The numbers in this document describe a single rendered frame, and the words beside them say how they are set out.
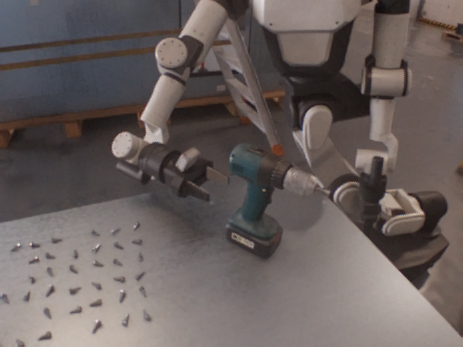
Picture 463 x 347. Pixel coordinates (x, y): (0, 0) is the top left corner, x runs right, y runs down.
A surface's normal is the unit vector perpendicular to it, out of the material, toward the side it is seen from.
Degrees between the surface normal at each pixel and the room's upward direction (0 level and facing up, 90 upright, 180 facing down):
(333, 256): 0
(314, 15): 95
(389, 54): 95
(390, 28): 95
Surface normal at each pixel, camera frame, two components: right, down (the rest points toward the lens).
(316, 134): 0.16, 0.55
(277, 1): -0.32, 0.58
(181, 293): 0.04, -0.83
